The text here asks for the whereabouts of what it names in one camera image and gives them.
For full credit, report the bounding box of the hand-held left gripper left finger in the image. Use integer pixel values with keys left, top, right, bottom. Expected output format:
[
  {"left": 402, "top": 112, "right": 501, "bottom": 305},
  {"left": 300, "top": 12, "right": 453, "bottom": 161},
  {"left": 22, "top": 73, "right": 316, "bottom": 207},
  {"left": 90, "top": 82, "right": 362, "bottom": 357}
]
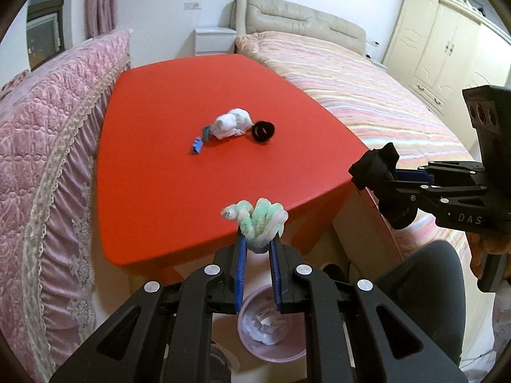
[{"left": 50, "top": 235, "right": 248, "bottom": 383}]

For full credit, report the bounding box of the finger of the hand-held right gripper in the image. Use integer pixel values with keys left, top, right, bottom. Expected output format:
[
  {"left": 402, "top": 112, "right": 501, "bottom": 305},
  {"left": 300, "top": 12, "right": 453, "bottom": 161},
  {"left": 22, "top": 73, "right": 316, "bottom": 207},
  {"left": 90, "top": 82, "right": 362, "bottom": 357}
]
[
  {"left": 394, "top": 161, "right": 485, "bottom": 186},
  {"left": 373, "top": 179, "right": 485, "bottom": 218}
]

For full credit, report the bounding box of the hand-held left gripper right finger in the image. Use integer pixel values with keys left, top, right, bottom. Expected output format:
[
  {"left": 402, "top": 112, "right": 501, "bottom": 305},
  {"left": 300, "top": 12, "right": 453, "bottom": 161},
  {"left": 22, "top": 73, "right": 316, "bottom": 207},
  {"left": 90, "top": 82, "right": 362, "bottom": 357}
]
[{"left": 268, "top": 236, "right": 469, "bottom": 383}]

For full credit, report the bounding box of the black cloth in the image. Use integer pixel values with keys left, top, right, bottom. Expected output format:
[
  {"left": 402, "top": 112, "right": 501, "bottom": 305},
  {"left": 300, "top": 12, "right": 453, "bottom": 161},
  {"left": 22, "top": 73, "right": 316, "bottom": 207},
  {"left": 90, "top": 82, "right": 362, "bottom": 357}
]
[{"left": 348, "top": 142, "right": 418, "bottom": 231}]

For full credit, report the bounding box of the pink trash bin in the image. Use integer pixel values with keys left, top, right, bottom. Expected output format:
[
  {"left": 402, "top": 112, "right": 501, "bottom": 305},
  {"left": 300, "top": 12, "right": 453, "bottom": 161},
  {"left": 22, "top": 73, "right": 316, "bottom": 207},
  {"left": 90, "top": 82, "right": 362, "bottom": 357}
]
[{"left": 237, "top": 285, "right": 308, "bottom": 364}]

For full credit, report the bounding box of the person's right hand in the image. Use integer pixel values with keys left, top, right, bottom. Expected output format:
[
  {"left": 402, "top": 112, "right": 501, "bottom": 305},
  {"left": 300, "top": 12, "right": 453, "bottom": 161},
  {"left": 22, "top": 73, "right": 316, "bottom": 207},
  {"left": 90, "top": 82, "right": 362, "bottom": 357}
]
[{"left": 468, "top": 229, "right": 511, "bottom": 277}]

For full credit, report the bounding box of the person's right shoe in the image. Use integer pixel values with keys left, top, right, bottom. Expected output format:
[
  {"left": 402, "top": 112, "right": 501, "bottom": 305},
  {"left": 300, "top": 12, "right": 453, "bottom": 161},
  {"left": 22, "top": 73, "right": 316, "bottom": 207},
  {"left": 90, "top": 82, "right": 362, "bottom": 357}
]
[{"left": 321, "top": 263, "right": 350, "bottom": 286}]

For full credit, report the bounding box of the person's shoe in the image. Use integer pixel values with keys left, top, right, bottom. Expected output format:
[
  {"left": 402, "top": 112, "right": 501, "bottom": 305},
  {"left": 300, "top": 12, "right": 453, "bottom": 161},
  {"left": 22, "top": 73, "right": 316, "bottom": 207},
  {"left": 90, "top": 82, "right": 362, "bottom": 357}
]
[
  {"left": 321, "top": 263, "right": 350, "bottom": 286},
  {"left": 210, "top": 341, "right": 240, "bottom": 383}
]

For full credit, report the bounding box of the white crumpled paper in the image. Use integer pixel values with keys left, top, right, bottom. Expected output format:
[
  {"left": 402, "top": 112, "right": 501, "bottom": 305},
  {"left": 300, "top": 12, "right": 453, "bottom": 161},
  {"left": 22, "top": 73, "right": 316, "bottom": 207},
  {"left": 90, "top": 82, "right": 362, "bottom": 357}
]
[{"left": 243, "top": 307, "right": 288, "bottom": 346}]

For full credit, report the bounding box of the person's right leg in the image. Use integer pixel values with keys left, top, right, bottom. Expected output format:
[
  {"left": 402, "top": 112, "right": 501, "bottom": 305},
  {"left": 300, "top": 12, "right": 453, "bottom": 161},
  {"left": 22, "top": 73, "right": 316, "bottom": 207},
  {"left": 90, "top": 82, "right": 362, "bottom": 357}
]
[{"left": 393, "top": 240, "right": 466, "bottom": 368}]

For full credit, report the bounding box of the striped pastel blanket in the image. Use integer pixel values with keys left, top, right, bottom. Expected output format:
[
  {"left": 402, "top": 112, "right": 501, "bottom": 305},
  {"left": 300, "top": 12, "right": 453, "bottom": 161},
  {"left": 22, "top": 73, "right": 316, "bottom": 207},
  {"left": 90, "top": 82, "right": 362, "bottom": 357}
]
[{"left": 235, "top": 31, "right": 496, "bottom": 256}]

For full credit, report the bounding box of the cream wardrobe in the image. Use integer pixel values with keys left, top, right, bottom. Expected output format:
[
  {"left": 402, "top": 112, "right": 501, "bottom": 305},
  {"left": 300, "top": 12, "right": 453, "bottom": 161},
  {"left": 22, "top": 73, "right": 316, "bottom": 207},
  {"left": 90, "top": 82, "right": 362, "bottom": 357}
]
[{"left": 382, "top": 0, "right": 511, "bottom": 136}]

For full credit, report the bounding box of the person's left shoe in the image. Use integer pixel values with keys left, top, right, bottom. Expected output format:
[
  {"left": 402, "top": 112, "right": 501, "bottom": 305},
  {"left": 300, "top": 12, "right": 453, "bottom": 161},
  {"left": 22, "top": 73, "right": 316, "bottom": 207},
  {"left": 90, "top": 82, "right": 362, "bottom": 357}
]
[{"left": 210, "top": 341, "right": 240, "bottom": 383}]

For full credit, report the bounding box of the red table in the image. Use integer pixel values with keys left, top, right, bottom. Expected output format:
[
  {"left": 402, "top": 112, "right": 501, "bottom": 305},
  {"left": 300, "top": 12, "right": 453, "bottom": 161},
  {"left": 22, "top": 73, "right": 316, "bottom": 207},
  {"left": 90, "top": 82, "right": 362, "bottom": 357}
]
[{"left": 97, "top": 54, "right": 371, "bottom": 284}]

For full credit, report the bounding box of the beige padded headboard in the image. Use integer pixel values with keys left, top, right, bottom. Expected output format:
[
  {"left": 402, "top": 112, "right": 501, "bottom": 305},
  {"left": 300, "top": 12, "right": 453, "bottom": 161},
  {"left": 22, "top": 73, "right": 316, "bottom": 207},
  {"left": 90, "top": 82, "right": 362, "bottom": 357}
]
[{"left": 233, "top": 0, "right": 367, "bottom": 57}]

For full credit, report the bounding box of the white nightstand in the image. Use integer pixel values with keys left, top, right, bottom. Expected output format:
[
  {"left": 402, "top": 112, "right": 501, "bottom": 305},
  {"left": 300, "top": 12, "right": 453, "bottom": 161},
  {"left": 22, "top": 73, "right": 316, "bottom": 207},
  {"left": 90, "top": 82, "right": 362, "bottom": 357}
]
[{"left": 194, "top": 27, "right": 237, "bottom": 57}]

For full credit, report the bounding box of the pink quilted bed cover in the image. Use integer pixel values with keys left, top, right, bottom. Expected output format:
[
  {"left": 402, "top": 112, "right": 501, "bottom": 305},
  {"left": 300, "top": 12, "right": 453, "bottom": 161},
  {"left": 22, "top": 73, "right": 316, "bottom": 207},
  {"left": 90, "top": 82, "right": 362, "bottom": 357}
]
[{"left": 0, "top": 29, "right": 132, "bottom": 383}]

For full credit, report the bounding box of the patterned pink cushion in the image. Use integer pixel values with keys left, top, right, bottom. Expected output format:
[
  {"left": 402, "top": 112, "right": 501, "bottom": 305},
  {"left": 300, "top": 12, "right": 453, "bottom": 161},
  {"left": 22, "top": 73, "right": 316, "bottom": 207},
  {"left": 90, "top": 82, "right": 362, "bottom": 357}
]
[{"left": 0, "top": 71, "right": 32, "bottom": 98}]

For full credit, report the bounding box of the pink curtain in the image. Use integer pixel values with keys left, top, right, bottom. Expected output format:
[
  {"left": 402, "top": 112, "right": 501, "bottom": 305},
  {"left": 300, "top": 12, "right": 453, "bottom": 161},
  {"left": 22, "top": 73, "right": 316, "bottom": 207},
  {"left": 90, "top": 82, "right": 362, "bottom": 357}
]
[{"left": 86, "top": 0, "right": 120, "bottom": 41}]

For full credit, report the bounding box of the narrow dark-framed window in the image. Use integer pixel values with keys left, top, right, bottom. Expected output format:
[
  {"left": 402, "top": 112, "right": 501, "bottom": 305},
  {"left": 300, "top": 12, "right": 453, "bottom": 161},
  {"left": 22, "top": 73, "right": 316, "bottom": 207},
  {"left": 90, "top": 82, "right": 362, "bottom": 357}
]
[{"left": 26, "top": 0, "right": 66, "bottom": 70}]

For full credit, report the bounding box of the cream bed frame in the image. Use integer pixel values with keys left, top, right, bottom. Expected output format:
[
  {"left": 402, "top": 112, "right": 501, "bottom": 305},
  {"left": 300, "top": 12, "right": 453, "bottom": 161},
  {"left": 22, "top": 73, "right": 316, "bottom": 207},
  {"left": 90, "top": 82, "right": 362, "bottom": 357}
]
[{"left": 331, "top": 185, "right": 404, "bottom": 276}]

